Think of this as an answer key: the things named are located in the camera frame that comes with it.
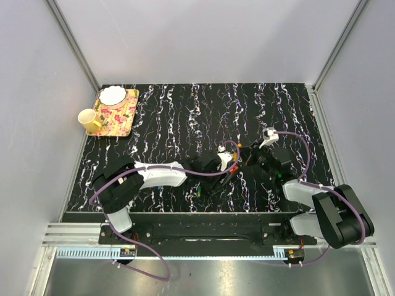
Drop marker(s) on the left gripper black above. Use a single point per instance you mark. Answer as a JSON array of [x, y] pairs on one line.
[[214, 186]]

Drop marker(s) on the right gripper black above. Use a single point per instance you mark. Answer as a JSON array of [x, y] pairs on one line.
[[249, 153]]

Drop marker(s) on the black remote control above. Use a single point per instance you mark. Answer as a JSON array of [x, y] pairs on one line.
[[222, 181]]

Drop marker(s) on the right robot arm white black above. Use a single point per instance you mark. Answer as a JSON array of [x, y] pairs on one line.
[[338, 215]]

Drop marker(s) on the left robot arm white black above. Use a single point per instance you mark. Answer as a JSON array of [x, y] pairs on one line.
[[131, 177]]

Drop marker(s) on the floral pink yellow tray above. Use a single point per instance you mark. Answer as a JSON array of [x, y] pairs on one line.
[[117, 122]]

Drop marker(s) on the white scalloped bowl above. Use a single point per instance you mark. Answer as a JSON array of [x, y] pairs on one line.
[[112, 95]]

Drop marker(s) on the yellow mug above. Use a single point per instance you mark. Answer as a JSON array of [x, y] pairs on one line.
[[89, 119]]

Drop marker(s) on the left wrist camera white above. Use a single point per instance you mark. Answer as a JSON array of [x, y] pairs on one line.
[[226, 158]]

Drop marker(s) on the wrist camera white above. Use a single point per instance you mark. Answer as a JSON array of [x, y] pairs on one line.
[[226, 158], [269, 137]]

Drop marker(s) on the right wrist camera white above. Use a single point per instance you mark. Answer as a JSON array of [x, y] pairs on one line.
[[269, 137]]

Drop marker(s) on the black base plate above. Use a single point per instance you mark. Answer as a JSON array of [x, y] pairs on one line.
[[215, 234]]

